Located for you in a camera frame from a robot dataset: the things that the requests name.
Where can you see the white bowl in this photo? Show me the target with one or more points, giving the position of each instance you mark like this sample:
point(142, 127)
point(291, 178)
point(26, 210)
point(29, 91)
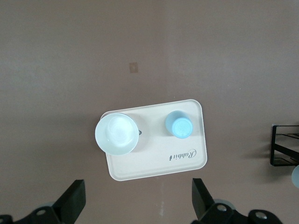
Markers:
point(116, 135)

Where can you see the small brown tape patch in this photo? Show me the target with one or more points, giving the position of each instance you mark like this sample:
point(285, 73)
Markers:
point(133, 67)

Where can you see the light blue plastic cup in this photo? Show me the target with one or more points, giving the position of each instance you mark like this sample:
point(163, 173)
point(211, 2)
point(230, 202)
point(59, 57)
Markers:
point(180, 127)

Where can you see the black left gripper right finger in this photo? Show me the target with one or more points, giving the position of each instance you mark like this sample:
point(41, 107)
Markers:
point(201, 200)

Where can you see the beige plastic tray Rabbit print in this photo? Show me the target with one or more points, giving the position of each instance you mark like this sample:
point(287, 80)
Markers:
point(158, 149)

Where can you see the grey plastic cup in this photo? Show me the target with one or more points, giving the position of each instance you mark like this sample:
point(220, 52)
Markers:
point(296, 176)

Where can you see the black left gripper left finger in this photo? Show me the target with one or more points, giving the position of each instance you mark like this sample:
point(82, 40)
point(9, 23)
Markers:
point(70, 200)

